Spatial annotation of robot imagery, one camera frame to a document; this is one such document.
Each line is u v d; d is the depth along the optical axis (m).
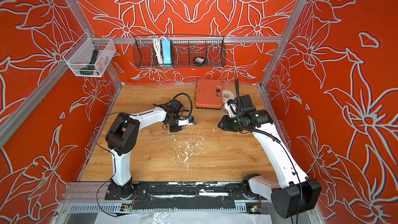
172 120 0.81
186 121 0.86
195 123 0.92
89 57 0.92
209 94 1.08
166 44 0.90
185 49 0.97
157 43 0.88
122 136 0.52
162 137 0.92
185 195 0.73
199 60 0.96
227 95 1.11
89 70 0.78
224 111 1.01
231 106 0.62
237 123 0.55
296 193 0.36
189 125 0.90
